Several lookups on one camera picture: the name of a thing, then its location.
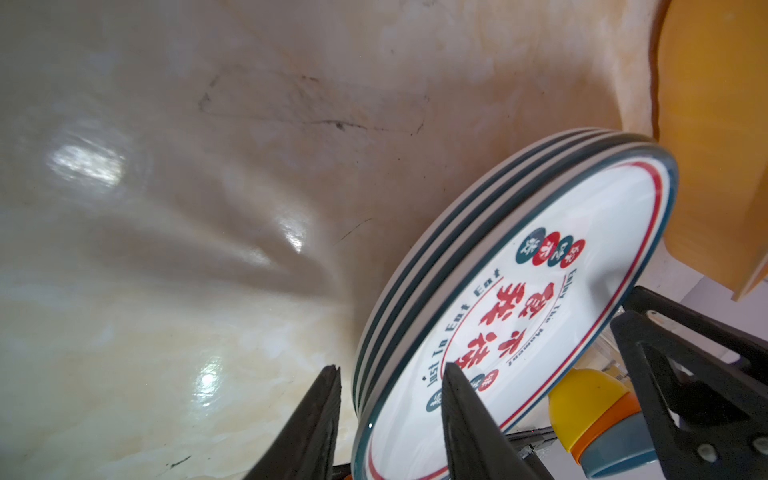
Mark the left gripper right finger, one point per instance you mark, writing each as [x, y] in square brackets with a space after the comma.
[476, 447]

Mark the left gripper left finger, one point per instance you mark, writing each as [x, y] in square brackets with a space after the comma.
[304, 448]

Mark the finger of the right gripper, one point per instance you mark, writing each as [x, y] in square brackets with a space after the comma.
[707, 417]

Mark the white plate red green print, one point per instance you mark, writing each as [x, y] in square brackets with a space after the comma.
[517, 310]

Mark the white plate green band rim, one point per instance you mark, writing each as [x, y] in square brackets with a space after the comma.
[458, 230]

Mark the yellow plastic bin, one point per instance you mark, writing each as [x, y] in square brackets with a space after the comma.
[710, 112]

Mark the orange bowl in stack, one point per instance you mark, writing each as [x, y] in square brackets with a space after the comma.
[623, 408]

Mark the yellow bowl under blue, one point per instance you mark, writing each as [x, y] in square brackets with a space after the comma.
[579, 400]

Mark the clear cup near bowls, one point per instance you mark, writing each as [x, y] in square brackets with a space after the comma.
[604, 356]

